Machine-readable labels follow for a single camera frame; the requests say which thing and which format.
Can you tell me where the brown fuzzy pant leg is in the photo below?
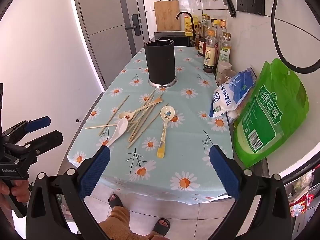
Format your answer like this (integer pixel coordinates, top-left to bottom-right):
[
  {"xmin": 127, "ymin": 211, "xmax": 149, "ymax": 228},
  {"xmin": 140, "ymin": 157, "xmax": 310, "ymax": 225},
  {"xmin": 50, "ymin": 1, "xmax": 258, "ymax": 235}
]
[{"xmin": 99, "ymin": 206, "xmax": 150, "ymax": 240}]

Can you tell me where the white ceramic spoon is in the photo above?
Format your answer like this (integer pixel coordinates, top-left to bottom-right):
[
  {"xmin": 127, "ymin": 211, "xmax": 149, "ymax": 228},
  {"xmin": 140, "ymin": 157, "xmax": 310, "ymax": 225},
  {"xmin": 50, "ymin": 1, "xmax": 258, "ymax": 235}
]
[{"xmin": 106, "ymin": 117, "xmax": 129, "ymax": 147}]

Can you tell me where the white and blue salt bag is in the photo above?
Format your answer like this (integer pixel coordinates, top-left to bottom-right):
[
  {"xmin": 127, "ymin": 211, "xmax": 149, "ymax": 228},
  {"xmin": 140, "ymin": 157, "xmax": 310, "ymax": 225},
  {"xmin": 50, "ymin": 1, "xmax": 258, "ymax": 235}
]
[{"xmin": 209, "ymin": 67, "xmax": 257, "ymax": 118}]

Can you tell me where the orange cap bottle yellow label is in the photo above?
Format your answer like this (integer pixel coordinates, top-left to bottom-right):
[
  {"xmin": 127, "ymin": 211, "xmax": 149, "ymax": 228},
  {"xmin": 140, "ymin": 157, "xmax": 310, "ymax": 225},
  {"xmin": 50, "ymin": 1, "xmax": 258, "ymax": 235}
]
[{"xmin": 203, "ymin": 29, "xmax": 217, "ymax": 73}]

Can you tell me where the black faucet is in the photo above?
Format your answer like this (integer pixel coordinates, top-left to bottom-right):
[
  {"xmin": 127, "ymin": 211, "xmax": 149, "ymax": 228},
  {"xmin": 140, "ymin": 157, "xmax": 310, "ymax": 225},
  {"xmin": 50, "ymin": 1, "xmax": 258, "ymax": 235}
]
[{"xmin": 175, "ymin": 11, "xmax": 197, "ymax": 47}]

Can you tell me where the tall clear gold cap bottle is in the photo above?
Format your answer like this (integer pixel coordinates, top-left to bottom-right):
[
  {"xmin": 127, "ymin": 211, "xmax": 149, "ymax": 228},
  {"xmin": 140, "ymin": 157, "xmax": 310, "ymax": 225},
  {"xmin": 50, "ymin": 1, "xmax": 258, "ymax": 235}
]
[{"xmin": 218, "ymin": 19, "xmax": 227, "ymax": 43}]

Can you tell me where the white spice jar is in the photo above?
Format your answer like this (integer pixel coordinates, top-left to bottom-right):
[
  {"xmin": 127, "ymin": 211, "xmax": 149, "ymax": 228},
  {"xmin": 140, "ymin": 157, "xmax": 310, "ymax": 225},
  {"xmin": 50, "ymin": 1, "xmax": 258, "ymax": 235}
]
[{"xmin": 215, "ymin": 61, "xmax": 232, "ymax": 84}]

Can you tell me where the yellow dish soap bottle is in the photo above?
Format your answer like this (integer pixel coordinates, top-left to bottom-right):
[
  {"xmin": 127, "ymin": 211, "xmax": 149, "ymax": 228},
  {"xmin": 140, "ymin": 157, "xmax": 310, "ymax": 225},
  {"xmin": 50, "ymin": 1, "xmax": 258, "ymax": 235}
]
[{"xmin": 184, "ymin": 15, "xmax": 195, "ymax": 37}]

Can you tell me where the large black wall outlet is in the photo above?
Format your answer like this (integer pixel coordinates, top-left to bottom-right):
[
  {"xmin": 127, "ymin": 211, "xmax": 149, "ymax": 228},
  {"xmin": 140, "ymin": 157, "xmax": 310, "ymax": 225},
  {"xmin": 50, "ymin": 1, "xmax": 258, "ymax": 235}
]
[{"xmin": 236, "ymin": 0, "xmax": 265, "ymax": 17}]

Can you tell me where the black sink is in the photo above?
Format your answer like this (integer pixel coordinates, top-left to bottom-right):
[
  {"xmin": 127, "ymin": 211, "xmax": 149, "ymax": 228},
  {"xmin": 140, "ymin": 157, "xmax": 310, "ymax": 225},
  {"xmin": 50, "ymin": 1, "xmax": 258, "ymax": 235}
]
[{"xmin": 154, "ymin": 31, "xmax": 194, "ymax": 47}]

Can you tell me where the grey door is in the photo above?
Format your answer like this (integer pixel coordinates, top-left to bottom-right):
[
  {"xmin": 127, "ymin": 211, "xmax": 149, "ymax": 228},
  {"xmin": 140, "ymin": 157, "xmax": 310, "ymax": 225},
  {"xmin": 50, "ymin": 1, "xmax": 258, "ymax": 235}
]
[{"xmin": 71, "ymin": 0, "xmax": 150, "ymax": 90}]

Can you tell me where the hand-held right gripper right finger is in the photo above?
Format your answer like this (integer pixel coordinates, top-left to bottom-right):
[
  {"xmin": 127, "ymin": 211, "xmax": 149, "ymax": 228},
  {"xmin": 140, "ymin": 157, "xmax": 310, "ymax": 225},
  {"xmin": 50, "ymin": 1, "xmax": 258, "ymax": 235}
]
[{"xmin": 209, "ymin": 145, "xmax": 293, "ymax": 240}]

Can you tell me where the soy sauce bottle red label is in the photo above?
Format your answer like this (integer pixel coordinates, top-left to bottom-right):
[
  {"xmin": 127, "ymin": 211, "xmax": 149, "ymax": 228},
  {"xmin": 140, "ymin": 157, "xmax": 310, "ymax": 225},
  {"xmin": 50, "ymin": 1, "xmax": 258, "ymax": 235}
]
[{"xmin": 197, "ymin": 22, "xmax": 209, "ymax": 57}]

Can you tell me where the person's left hand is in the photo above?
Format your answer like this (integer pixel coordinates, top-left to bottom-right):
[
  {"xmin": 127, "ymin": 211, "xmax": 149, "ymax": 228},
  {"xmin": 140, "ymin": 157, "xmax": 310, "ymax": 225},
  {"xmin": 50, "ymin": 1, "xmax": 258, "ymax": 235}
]
[{"xmin": 0, "ymin": 179, "xmax": 32, "ymax": 203}]

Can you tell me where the black slipper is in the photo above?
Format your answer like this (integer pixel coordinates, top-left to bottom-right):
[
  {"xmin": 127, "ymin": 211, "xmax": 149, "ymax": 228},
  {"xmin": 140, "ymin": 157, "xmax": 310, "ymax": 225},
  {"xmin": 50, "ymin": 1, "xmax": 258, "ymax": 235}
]
[
  {"xmin": 152, "ymin": 218, "xmax": 171, "ymax": 237},
  {"xmin": 108, "ymin": 194, "xmax": 124, "ymax": 208}
]

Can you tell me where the brown spice jar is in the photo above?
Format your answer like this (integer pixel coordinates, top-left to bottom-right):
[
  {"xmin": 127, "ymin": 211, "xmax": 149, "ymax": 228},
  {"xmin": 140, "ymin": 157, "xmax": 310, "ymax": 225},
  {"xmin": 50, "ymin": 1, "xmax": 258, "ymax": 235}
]
[{"xmin": 221, "ymin": 69, "xmax": 237, "ymax": 85}]

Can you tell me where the black cylindrical utensil holder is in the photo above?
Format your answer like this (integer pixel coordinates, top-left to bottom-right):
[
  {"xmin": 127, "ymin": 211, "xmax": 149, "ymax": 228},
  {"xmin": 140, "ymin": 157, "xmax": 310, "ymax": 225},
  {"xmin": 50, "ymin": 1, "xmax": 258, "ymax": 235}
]
[{"xmin": 144, "ymin": 39, "xmax": 177, "ymax": 88}]

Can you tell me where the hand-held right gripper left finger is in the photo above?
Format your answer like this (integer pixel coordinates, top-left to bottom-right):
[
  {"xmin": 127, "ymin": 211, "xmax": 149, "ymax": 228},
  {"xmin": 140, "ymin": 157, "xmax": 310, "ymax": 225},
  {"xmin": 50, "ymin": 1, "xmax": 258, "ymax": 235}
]
[{"xmin": 26, "ymin": 145, "xmax": 111, "ymax": 240}]

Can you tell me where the green sugar bag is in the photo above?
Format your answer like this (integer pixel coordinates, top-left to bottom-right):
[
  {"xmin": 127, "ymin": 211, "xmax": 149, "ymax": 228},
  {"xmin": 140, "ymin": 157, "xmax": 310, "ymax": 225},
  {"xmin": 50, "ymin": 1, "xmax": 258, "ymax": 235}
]
[{"xmin": 233, "ymin": 58, "xmax": 309, "ymax": 168}]

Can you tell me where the black hose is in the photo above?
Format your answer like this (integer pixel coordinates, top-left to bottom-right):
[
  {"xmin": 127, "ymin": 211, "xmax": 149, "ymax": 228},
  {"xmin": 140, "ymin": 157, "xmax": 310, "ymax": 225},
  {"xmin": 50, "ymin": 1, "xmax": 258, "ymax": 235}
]
[{"xmin": 269, "ymin": 0, "xmax": 320, "ymax": 74}]

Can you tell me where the bamboo cutting board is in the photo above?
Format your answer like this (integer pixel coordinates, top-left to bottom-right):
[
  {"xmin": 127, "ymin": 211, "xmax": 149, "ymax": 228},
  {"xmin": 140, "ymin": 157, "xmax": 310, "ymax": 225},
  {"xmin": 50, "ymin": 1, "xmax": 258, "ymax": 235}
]
[{"xmin": 153, "ymin": 0, "xmax": 181, "ymax": 32}]

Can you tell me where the pile of wooden chopsticks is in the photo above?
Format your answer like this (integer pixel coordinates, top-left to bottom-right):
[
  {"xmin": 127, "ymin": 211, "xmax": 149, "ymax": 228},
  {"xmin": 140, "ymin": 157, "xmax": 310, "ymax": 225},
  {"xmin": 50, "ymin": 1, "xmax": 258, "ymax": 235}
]
[{"xmin": 85, "ymin": 89, "xmax": 169, "ymax": 150}]

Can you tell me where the blue daisy print tablecloth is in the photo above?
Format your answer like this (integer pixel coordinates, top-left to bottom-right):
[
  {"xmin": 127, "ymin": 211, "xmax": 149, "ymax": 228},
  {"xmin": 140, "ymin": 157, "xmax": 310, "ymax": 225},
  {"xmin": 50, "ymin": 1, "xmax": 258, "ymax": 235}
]
[{"xmin": 67, "ymin": 45, "xmax": 234, "ymax": 204}]

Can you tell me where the black door lock handle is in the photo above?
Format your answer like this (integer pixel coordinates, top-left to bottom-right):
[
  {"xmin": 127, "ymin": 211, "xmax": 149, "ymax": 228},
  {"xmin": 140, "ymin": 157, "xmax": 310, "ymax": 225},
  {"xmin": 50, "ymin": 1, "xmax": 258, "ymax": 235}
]
[{"xmin": 125, "ymin": 14, "xmax": 142, "ymax": 36}]

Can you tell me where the cartoon spoon with yellow handle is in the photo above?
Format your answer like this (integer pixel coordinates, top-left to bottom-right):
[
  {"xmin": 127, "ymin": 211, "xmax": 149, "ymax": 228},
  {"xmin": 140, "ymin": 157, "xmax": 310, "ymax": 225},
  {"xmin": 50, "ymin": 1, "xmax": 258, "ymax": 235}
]
[{"xmin": 157, "ymin": 106, "xmax": 175, "ymax": 159}]

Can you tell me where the red printed packet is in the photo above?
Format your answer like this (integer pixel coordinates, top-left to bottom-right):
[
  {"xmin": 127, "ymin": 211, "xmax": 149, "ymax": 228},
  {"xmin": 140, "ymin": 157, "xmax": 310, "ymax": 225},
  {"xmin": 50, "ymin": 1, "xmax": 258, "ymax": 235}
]
[{"xmin": 290, "ymin": 195, "xmax": 315, "ymax": 217}]

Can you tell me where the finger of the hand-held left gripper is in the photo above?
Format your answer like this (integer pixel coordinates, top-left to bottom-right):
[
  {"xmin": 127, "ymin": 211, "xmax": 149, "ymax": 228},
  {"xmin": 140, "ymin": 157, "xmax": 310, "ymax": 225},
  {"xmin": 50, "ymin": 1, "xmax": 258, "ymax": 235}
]
[
  {"xmin": 4, "ymin": 131, "xmax": 63, "ymax": 156},
  {"xmin": 1, "ymin": 116, "xmax": 51, "ymax": 141}
]

